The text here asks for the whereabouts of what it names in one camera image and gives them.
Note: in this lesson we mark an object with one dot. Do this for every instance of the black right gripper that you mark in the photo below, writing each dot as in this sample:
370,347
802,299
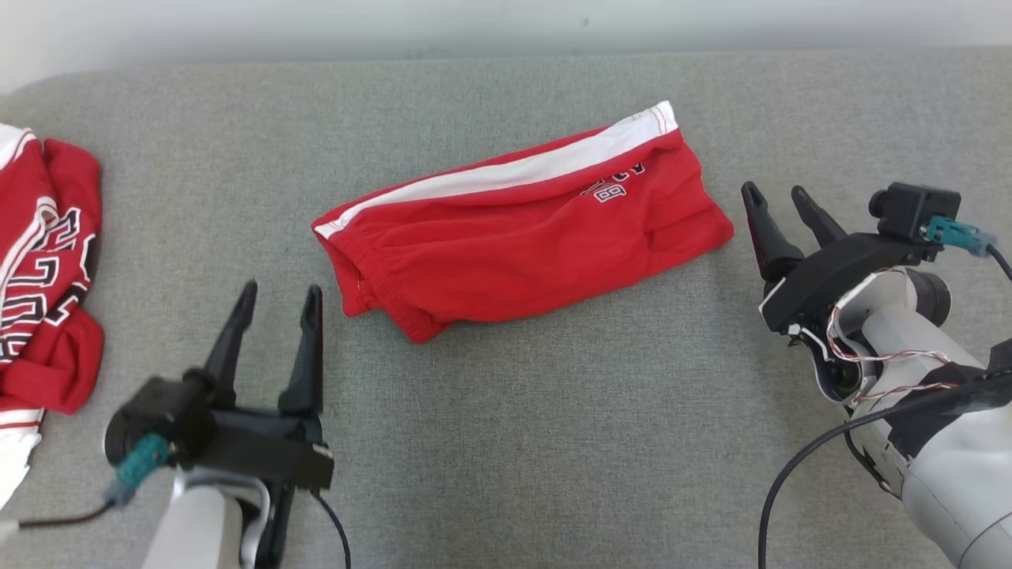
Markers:
830,273

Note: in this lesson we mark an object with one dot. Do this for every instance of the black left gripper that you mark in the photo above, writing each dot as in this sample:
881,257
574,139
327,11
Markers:
269,450

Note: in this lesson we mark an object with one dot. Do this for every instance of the red white basketball jersey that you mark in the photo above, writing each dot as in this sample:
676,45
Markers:
47,276

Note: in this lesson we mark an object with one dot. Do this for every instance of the red shorts with white stripe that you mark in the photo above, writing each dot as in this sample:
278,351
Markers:
514,253

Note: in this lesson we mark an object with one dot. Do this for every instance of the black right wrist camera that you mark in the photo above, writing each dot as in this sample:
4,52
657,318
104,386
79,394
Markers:
917,205

